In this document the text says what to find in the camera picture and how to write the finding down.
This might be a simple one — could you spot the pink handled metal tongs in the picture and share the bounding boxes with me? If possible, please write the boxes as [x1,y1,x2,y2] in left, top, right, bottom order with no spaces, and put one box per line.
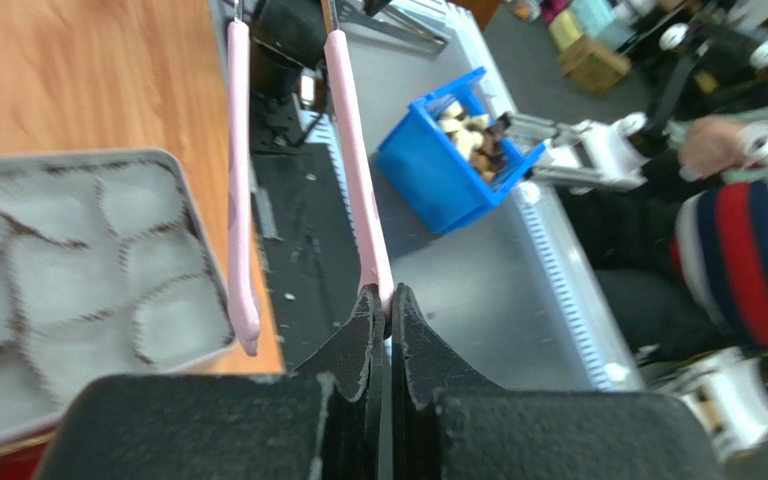
[227,1,396,357]

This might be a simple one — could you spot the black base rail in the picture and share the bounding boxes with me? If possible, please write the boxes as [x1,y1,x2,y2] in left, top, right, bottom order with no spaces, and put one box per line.
[248,0,372,371]

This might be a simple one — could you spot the person in striped sweater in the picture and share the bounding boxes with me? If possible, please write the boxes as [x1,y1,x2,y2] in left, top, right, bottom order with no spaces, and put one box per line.
[558,116,768,361]

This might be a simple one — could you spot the red lacquer tray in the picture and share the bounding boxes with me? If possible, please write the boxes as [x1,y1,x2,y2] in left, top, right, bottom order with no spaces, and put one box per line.
[0,429,55,480]

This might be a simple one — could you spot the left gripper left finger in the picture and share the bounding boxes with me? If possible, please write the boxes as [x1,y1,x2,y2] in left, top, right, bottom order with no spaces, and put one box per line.
[36,285,385,479]

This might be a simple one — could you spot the silver tin with paper cups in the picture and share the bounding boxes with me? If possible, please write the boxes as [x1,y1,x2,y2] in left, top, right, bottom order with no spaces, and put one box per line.
[0,148,234,451]

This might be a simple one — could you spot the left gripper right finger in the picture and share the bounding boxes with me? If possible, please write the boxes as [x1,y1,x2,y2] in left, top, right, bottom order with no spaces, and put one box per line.
[392,284,724,479]

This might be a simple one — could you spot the blue plastic bin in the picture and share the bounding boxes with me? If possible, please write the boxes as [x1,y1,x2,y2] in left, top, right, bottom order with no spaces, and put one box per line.
[377,67,546,234]

